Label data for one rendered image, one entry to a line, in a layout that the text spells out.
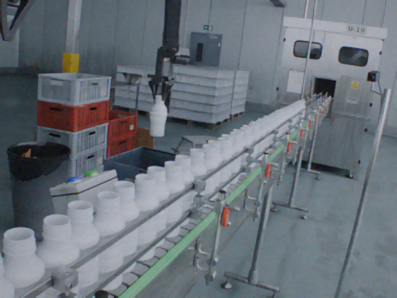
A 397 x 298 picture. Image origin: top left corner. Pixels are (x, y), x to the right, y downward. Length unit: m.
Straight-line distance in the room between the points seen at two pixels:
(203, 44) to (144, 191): 11.14
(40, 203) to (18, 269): 2.28
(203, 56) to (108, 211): 11.22
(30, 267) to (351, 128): 5.21
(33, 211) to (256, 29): 9.48
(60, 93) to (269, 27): 8.67
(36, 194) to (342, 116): 4.12
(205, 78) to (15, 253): 7.11
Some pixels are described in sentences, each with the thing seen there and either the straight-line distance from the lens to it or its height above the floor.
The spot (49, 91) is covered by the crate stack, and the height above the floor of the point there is 0.97.
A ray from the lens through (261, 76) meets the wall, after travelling 11.26.
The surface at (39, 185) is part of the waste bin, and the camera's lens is 2.71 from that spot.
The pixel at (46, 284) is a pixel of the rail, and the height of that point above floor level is 1.11.
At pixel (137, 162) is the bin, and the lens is 1.79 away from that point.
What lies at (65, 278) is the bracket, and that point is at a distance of 0.50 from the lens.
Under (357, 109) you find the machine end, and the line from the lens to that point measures 5.48.
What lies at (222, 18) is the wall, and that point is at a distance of 11.71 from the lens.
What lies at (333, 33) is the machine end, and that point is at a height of 1.95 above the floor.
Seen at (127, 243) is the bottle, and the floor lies 1.07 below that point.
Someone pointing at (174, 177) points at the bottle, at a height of 1.14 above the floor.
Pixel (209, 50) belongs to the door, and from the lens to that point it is 11.70.
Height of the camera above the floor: 1.40
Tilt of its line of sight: 13 degrees down
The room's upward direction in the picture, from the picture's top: 7 degrees clockwise
